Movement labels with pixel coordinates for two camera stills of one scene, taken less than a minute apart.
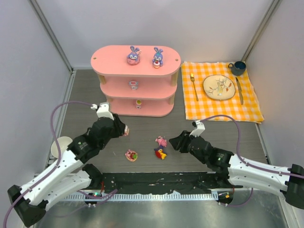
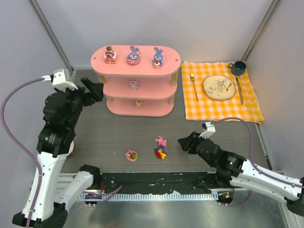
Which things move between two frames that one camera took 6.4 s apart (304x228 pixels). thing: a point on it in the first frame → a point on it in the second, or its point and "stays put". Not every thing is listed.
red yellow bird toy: x=159 y=152 stays put
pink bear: x=126 y=131 → x=109 y=56
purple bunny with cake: x=157 y=61 stays put
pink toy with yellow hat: x=138 y=104 stays put
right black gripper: x=186 y=141 → x=192 y=143
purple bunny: x=133 y=58 stays put
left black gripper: x=116 y=127 → x=88 y=94
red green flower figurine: x=131 y=156 stays put
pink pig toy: x=161 y=141 stays put
